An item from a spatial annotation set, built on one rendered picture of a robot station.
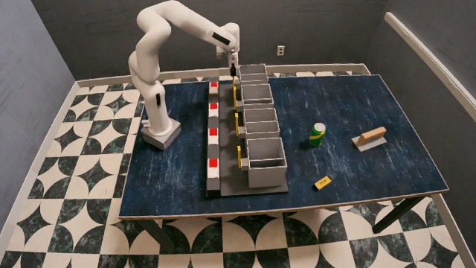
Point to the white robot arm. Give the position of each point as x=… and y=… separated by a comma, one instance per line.
x=152, y=21

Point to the green drink can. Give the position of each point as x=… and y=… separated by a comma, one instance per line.
x=317, y=134

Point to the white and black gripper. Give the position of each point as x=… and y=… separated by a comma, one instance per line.
x=233, y=58

